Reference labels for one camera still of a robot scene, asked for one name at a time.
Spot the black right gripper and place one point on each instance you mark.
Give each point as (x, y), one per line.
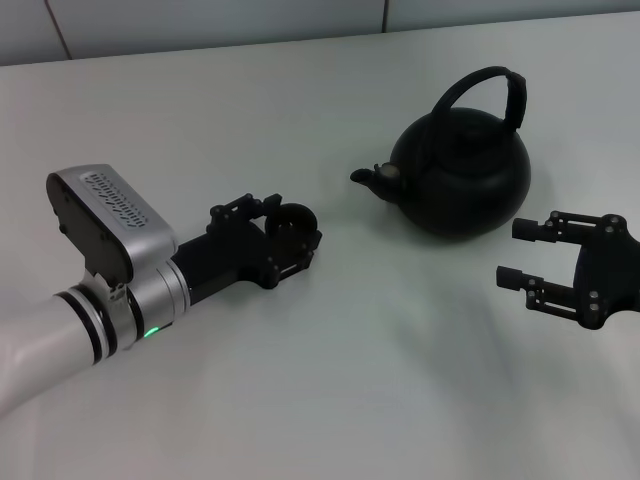
(615, 275)

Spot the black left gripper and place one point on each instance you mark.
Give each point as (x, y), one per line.
(225, 255)

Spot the small black teacup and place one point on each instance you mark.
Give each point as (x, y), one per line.
(295, 220)

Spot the black round teapot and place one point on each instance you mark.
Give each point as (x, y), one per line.
(465, 190)

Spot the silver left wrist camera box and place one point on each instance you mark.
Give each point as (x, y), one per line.
(115, 210)

